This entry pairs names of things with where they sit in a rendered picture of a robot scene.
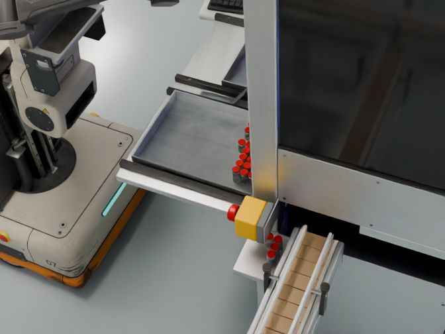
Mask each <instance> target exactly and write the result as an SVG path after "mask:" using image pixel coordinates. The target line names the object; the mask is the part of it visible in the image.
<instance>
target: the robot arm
mask: <svg viewBox="0 0 445 334"><path fill-rule="evenodd" d="M104 1H108V0H0V40H14V39H18V38H22V37H25V36H26V35H27V34H30V33H33V32H35V30H34V25H37V24H38V23H39V22H41V21H43V20H45V19H47V18H50V17H53V16H56V15H59V14H62V13H67V12H69V11H73V10H76V9H80V8H83V7H87V6H90V5H94V4H96V3H100V2H104ZM147 1H150V3H151V7H172V6H174V5H177V4H178V3H179V0H147Z"/></svg>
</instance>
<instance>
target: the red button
mask: <svg viewBox="0 0 445 334"><path fill-rule="evenodd" d="M239 208H240V206H239V205H236V204H232V205H231V206H230V207H229V209H228V211H227V219H228V220H229V221H233V222H234V217H235V216H236V214H237V212H238V210H239Z"/></svg>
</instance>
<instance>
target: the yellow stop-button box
mask: <svg viewBox="0 0 445 334"><path fill-rule="evenodd" d="M273 208H274V203H271V202H266V201H263V200H260V199H257V198H254V197H250V196H248V195H246V196H245V198H244V200H243V202H242V204H241V206H240V208H239V210H238V212H237V214H236V216H235V217H234V222H235V230H236V235H237V236H239V237H244V238H246V239H250V240H252V241H257V243H261V244H264V227H265V225H266V223H267V221H268V218H269V216H270V214H271V212H272V210H273Z"/></svg>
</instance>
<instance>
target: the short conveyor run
mask: <svg viewBox="0 0 445 334"><path fill-rule="evenodd" d="M333 236H334V234H332V233H329V235H328V237H327V238H326V237H322V236H319V235H316V234H313V233H310V232H307V225H303V226H302V229H299V228H296V227H294V230H293V232H292V234H291V236H290V238H289V240H288V243H287V245H286V247H285V250H284V252H283V254H282V256H281V258H280V261H279V263H278V265H277V268H276V270H275V272H274V274H273V275H272V274H271V271H272V266H271V264H270V263H265V264H263V266H262V270H263V271H264V296H263V299H262V301H261V303H260V306H259V308H258V310H257V312H256V314H255V317H254V319H253V321H252V324H251V326H250V328H249V330H248V332H247V334H314V333H315V330H316V328H317V325H318V323H319V320H320V318H321V316H322V315H324V313H325V310H326V305H327V299H328V297H329V294H330V291H331V289H332V286H333V284H334V281H335V279H336V276H337V274H338V271H339V269H340V266H341V264H342V259H343V253H344V243H343V242H340V241H337V240H333Z"/></svg>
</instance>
